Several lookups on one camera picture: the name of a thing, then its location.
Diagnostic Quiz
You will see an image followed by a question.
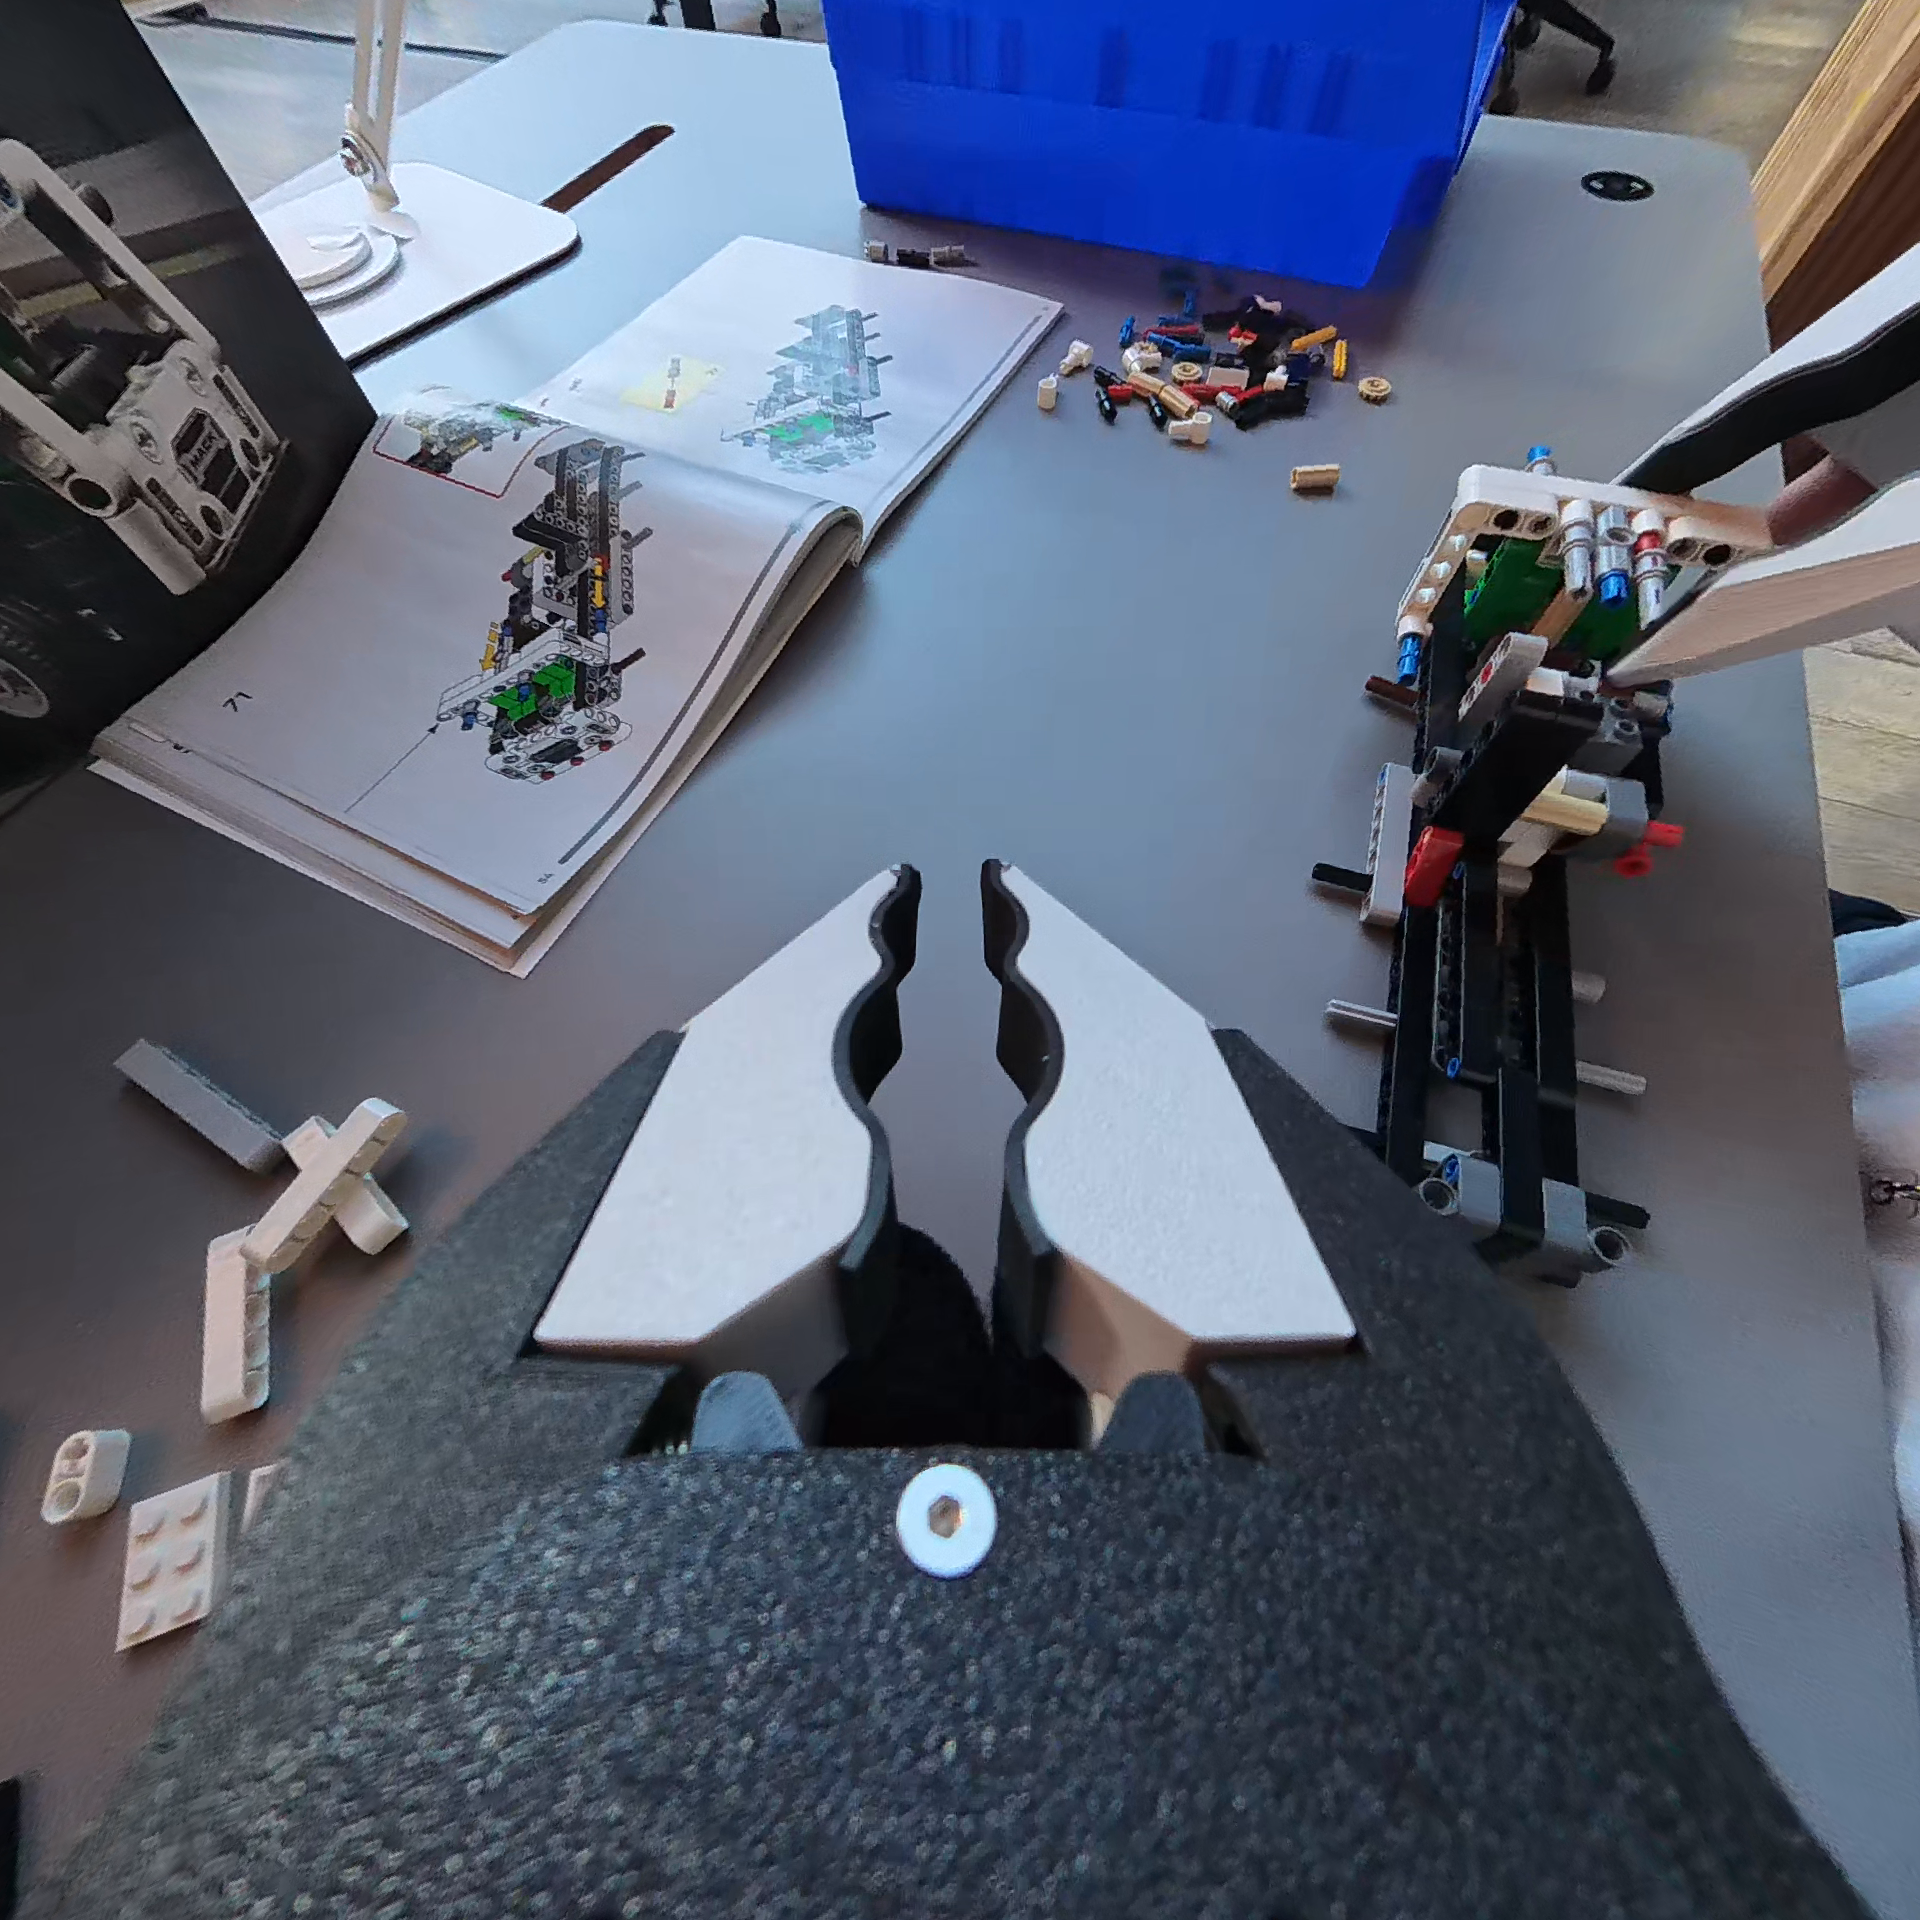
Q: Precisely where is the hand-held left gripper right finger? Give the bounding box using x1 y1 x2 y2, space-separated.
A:
978 860 1360 1404

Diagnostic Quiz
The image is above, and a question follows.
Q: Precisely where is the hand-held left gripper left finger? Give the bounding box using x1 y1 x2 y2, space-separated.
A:
533 863 924 1367

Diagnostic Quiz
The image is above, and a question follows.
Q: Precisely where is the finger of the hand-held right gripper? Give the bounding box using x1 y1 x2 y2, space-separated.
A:
1607 477 1920 694
1611 246 1920 500

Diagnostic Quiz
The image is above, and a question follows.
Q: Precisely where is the black and white lego truck model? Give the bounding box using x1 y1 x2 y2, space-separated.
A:
1312 442 1688 1285

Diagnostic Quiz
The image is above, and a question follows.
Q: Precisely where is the white cross lego piece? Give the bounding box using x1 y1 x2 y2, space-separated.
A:
239 1096 410 1277

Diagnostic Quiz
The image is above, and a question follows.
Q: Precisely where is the long white lego beam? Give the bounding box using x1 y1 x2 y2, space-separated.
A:
198 1227 275 1424

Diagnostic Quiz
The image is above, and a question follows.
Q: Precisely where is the grey lego beam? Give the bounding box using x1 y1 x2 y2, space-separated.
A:
111 1038 295 1174

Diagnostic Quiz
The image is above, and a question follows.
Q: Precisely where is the pile of small lego pieces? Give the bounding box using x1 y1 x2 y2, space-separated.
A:
1036 268 1394 448

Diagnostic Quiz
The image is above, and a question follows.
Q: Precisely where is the white studded lego plate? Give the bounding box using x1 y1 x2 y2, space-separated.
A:
114 1471 232 1653

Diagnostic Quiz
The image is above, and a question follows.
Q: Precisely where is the open lego instruction booklet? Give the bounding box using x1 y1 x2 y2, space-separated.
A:
88 235 1067 980

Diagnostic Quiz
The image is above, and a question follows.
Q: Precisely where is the white two-hole lego beam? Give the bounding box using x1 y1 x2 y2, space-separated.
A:
39 1429 134 1527

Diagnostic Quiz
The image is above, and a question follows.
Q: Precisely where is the black lego set box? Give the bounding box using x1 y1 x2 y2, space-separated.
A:
0 0 378 797

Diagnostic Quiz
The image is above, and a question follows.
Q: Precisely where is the wooden panel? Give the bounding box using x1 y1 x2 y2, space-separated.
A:
1750 0 1920 354

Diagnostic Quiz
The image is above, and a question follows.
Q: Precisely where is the black office chair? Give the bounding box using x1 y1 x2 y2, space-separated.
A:
1516 0 1622 98

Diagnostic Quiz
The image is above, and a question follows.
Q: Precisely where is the person's pale clothing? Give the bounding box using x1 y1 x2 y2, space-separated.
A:
1826 886 1920 1653

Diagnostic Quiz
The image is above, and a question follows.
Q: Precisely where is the blue plastic bin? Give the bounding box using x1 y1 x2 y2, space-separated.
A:
823 0 1517 291

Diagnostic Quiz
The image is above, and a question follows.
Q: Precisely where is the white lamp base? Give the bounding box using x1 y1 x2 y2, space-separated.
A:
246 0 582 367

